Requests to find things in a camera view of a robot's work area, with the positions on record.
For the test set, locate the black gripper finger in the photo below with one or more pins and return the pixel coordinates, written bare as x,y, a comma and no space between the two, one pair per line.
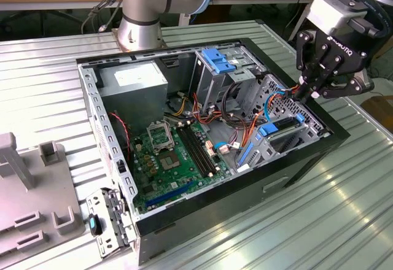
304,52
347,86

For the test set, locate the hard disk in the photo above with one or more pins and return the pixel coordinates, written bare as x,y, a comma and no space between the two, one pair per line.
268,130

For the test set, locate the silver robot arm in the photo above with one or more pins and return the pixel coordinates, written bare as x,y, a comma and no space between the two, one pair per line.
138,15

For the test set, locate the grey metal disk bay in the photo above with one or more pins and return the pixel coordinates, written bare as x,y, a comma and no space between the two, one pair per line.
264,150

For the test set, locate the brown cardboard box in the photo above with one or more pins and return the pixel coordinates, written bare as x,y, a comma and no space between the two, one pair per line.
379,112

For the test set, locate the blue plastic drive latch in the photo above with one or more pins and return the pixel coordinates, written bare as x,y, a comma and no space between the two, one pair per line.
219,63

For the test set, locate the grey optical drive cage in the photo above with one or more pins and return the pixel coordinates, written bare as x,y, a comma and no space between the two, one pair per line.
212,89

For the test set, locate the black RAM slot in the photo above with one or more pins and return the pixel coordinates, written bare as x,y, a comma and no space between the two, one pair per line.
190,150
194,150
203,150
199,150

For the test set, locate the black open PC case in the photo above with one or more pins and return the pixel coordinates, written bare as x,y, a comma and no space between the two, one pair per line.
245,196

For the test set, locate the CPU socket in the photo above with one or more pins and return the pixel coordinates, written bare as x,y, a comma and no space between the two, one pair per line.
169,161

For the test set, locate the grey power supply unit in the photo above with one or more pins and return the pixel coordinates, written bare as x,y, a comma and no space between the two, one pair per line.
135,98

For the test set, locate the green motherboard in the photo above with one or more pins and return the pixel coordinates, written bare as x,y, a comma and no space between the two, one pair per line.
172,176

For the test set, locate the blue expansion slot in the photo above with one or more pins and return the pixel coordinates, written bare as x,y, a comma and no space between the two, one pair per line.
169,194

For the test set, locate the black case fan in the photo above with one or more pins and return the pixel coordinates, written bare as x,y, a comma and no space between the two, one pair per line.
122,142

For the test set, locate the blue black retainer latch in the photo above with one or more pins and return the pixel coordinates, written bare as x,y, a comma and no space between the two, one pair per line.
92,225

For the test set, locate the grey parts rack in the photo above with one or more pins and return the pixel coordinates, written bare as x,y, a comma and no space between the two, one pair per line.
46,190

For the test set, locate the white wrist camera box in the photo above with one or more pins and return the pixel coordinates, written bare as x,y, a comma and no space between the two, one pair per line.
334,15

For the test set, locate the square brown base plate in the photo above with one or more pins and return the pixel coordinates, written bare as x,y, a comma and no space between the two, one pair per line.
116,41

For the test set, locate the metal expansion bracket retainer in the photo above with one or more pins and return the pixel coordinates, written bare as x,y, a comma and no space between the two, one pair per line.
93,202

